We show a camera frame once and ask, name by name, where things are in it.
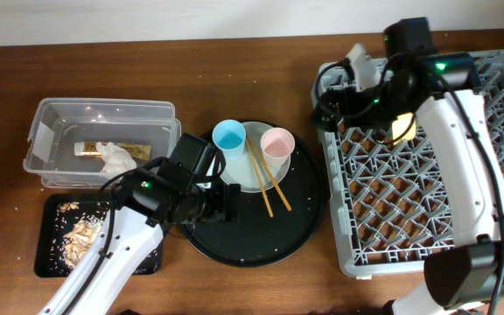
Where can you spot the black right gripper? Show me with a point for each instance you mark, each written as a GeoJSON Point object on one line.
{"type": "Point", "coordinates": [337, 99]}

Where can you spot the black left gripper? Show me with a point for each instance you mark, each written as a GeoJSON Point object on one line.
{"type": "Point", "coordinates": [221, 211]}

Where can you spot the yellow bowl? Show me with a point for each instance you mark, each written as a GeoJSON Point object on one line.
{"type": "Point", "coordinates": [404, 128]}

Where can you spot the gold chopstick wrapper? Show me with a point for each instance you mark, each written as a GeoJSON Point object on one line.
{"type": "Point", "coordinates": [137, 151]}

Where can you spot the white napkin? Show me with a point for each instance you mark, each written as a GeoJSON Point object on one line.
{"type": "Point", "coordinates": [116, 159]}

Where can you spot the food leftovers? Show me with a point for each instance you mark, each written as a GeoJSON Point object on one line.
{"type": "Point", "coordinates": [79, 227]}

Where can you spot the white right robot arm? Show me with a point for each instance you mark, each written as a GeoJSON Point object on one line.
{"type": "Point", "coordinates": [450, 108]}

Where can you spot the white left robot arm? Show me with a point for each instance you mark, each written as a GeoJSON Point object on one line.
{"type": "Point", "coordinates": [145, 207]}

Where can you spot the grey dishwasher rack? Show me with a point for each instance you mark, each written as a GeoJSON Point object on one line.
{"type": "Point", "coordinates": [388, 205]}

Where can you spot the grey plate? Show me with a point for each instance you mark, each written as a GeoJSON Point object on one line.
{"type": "Point", "coordinates": [241, 170]}

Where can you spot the round black tray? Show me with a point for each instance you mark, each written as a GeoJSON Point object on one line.
{"type": "Point", "coordinates": [256, 239]}

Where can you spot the left wooden chopstick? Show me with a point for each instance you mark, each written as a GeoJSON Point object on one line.
{"type": "Point", "coordinates": [258, 177]}

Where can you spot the wooden chopstick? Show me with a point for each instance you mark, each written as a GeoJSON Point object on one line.
{"type": "Point", "coordinates": [258, 177]}
{"type": "Point", "coordinates": [260, 159]}

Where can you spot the blue cup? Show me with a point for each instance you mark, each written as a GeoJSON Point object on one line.
{"type": "Point", "coordinates": [229, 136]}

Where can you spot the right wooden chopstick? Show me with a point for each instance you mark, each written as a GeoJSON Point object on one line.
{"type": "Point", "coordinates": [260, 159]}

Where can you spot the pink cup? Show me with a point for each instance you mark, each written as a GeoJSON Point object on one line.
{"type": "Point", "coordinates": [277, 144]}

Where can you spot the black rectangular tray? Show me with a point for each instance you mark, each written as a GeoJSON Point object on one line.
{"type": "Point", "coordinates": [47, 261]}

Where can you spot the clear plastic bin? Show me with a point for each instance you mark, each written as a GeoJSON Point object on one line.
{"type": "Point", "coordinates": [60, 123]}

